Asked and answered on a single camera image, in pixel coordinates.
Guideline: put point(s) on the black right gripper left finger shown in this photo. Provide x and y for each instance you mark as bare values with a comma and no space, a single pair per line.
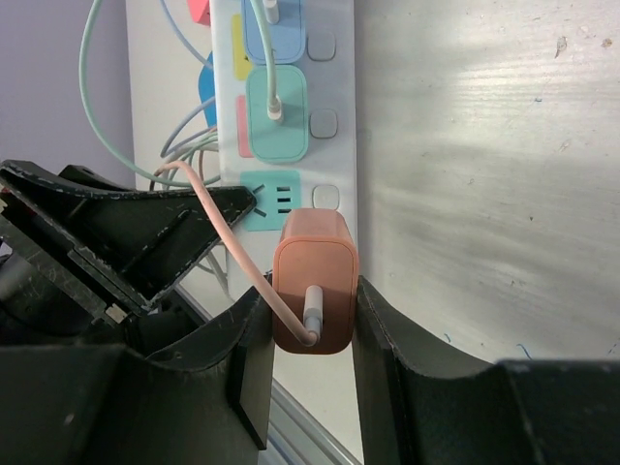
98,404

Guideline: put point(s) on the orange charger plug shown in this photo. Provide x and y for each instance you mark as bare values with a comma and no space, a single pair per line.
317,249

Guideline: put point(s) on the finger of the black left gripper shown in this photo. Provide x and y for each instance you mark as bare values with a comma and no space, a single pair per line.
101,243

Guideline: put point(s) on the light blue charger plug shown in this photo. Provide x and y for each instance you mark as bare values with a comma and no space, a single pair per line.
288,35

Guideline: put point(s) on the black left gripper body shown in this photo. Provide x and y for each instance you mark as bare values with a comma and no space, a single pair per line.
34,310

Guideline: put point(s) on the pink adapter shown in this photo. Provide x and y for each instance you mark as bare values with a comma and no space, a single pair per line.
200,11

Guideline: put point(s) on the white power strip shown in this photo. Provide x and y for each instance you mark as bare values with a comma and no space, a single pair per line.
326,177

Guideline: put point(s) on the blue adapter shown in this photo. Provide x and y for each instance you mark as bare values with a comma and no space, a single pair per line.
206,88

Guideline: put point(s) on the mint green charger plug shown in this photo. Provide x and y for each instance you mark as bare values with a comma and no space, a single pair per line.
277,125

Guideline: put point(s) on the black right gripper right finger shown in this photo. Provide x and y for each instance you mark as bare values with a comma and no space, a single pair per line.
422,401

